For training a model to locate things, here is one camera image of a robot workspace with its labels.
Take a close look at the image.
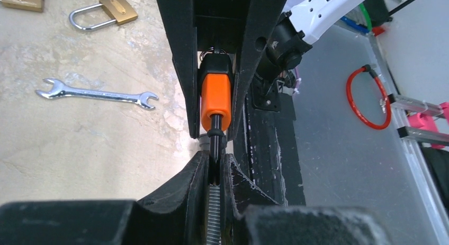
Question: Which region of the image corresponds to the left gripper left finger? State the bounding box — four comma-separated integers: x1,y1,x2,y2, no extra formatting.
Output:
1,151,209,244

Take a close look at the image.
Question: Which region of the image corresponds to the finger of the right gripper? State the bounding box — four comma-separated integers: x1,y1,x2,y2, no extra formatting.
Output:
157,0,200,139
227,0,286,140

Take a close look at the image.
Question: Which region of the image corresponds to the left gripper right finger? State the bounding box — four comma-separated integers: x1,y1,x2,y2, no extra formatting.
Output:
220,154,391,244

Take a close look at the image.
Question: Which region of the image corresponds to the brass padlock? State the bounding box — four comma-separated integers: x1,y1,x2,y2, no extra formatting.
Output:
1,0,44,13
68,0,138,32

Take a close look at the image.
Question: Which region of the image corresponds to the orange padlock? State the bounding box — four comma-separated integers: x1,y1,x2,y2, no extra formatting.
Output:
200,52,234,185

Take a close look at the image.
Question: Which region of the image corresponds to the silver wrench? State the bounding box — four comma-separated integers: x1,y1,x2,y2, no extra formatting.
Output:
35,78,159,110

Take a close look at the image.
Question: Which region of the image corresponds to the red clamp fixture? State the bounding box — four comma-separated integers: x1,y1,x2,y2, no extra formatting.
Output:
408,102,448,134

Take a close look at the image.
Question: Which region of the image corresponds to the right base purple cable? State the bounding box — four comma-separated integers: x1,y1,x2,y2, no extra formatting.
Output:
289,68,302,96

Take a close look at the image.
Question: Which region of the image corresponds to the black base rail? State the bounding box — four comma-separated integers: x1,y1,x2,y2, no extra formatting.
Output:
233,78,306,206

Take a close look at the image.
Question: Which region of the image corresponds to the red cable loop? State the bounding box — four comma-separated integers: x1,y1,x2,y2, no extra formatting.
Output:
346,64,392,131

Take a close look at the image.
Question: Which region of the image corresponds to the aluminium frame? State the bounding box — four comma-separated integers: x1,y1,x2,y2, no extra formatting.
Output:
355,0,448,244

